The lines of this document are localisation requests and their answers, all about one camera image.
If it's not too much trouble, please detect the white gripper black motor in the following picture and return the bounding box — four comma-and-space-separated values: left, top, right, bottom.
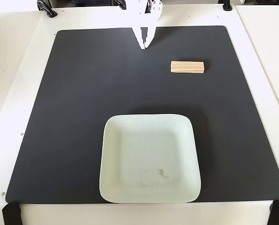
126, 0, 164, 50

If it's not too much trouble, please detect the grooved wooden block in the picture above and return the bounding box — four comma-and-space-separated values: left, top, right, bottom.
170, 60, 205, 75

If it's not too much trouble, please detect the black rubber work mat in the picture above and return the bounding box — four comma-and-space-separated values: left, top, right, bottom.
5, 25, 279, 204

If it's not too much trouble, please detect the pale green square plate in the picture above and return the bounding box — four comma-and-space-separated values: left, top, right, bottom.
98, 113, 203, 204

